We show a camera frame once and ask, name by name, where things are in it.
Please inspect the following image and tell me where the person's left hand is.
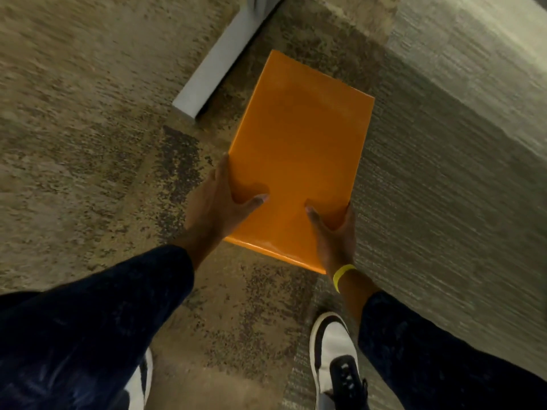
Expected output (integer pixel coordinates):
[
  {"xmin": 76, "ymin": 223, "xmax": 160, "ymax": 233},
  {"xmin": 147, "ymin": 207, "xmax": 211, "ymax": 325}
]
[{"xmin": 183, "ymin": 154, "xmax": 270, "ymax": 249}]

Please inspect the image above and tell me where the person's right hand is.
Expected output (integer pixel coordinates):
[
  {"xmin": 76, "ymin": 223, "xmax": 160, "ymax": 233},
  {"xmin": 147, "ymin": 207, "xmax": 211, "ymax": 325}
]
[{"xmin": 304, "ymin": 202, "xmax": 357, "ymax": 278}]

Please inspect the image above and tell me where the orange glossy box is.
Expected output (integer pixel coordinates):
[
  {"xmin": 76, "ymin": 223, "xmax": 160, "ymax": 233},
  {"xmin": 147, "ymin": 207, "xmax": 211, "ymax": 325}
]
[{"xmin": 224, "ymin": 49, "xmax": 376, "ymax": 275}]

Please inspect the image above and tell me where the person's left forearm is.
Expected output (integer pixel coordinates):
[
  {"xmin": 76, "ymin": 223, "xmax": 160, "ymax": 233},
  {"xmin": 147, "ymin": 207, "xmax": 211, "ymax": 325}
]
[{"xmin": 0, "ymin": 235, "xmax": 226, "ymax": 410}]

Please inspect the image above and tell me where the person's right forearm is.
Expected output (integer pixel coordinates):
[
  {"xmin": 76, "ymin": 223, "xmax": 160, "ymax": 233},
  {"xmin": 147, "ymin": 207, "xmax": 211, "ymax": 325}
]
[{"xmin": 333, "ymin": 269, "xmax": 547, "ymax": 410}]

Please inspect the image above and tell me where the yellow wristband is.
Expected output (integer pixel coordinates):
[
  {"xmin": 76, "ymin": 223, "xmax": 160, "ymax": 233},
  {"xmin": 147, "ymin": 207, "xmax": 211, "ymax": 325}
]
[{"xmin": 332, "ymin": 264, "xmax": 357, "ymax": 294}]

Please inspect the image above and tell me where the black and white right shoe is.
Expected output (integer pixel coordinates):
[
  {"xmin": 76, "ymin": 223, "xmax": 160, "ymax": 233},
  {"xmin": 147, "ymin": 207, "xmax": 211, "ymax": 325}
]
[{"xmin": 309, "ymin": 311, "xmax": 370, "ymax": 410}]

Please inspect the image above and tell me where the black and white shoe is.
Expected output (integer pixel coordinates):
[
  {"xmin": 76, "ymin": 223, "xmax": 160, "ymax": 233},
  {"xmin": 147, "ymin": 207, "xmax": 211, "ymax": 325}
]
[
  {"xmin": 124, "ymin": 348, "xmax": 154, "ymax": 410},
  {"xmin": 309, "ymin": 311, "xmax": 370, "ymax": 410}
]

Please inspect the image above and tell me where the white furniture leg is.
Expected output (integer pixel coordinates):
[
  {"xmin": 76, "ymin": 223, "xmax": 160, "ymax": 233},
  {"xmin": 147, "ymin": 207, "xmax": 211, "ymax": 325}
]
[{"xmin": 172, "ymin": 0, "xmax": 285, "ymax": 121}]

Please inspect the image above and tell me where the black and white left shoe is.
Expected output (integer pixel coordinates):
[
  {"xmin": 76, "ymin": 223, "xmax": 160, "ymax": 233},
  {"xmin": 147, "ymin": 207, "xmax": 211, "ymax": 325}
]
[{"xmin": 124, "ymin": 348, "xmax": 154, "ymax": 410}]

